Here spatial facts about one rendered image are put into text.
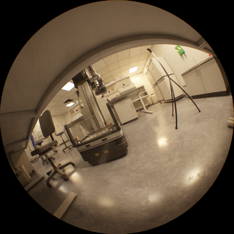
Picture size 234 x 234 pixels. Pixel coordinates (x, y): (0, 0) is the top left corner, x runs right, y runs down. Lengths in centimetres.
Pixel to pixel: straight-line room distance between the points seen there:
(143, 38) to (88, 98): 99
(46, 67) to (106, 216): 74
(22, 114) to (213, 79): 250
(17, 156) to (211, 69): 451
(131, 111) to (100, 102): 133
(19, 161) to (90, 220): 229
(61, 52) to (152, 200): 74
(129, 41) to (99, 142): 78
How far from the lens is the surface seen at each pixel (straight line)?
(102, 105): 121
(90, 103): 108
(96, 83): 117
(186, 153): 63
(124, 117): 233
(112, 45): 32
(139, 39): 36
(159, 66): 314
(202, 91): 211
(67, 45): 31
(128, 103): 232
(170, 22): 48
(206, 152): 64
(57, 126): 721
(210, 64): 192
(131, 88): 239
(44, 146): 98
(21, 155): 260
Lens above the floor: 45
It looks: 3 degrees down
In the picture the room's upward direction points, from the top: 24 degrees counter-clockwise
